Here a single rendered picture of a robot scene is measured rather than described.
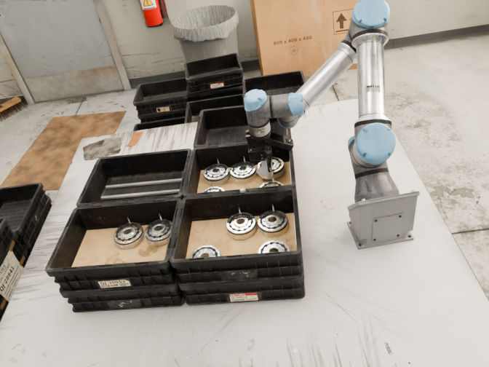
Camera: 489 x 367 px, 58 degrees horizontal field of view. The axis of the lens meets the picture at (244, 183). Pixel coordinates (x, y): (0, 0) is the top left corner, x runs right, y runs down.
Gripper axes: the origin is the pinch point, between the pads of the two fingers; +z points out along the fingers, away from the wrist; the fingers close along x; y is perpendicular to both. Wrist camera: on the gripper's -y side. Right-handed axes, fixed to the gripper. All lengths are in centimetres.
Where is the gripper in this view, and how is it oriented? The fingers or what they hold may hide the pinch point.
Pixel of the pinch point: (271, 171)
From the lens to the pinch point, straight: 168.8
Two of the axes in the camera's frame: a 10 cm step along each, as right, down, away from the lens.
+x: -0.1, 7.1, -7.0
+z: 1.4, 7.0, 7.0
